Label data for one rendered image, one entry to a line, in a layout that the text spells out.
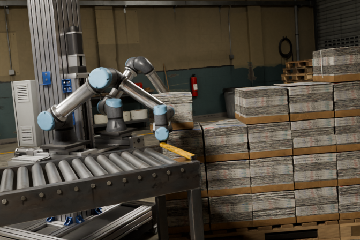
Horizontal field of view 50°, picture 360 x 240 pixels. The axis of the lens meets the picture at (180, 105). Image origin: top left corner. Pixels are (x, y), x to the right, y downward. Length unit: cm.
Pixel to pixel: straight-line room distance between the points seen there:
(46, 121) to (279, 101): 145
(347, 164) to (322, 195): 26
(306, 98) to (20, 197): 182
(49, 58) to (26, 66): 615
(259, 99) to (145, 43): 699
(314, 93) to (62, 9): 177
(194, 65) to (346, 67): 729
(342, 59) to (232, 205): 120
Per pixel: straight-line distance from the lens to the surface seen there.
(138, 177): 165
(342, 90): 274
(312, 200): 279
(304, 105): 265
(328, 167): 278
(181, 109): 252
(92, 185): 162
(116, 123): 283
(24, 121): 295
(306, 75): 881
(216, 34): 1014
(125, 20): 931
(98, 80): 217
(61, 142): 247
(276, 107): 260
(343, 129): 277
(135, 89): 226
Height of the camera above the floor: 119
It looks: 5 degrees down
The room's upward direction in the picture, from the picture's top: 4 degrees counter-clockwise
